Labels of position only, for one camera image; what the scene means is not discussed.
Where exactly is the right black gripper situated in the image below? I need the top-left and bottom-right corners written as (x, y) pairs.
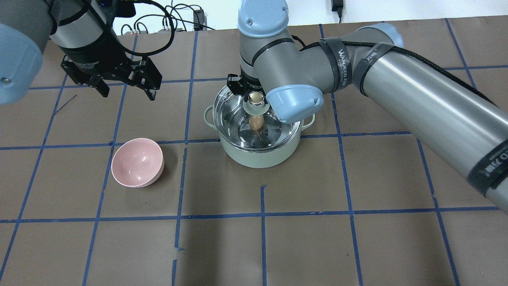
top-left (226, 73), bottom-right (262, 97)

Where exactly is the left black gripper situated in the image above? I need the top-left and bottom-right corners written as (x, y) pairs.
top-left (60, 30), bottom-right (163, 101)

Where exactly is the brown egg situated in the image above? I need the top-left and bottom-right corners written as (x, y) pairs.
top-left (248, 115), bottom-right (264, 131)

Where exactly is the glass pot lid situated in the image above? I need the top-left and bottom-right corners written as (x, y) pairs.
top-left (211, 86), bottom-right (303, 153)

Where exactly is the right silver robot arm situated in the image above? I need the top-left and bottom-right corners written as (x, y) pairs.
top-left (227, 0), bottom-right (508, 212)

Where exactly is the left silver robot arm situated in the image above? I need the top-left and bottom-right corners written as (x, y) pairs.
top-left (0, 0), bottom-right (173, 104)

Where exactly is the pale green electric pot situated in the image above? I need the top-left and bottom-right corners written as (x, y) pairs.
top-left (203, 86), bottom-right (316, 168)

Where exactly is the pink bowl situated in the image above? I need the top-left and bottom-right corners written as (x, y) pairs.
top-left (110, 138), bottom-right (165, 188)

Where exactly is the black power adapter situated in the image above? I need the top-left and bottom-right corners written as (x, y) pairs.
top-left (331, 0), bottom-right (344, 17)

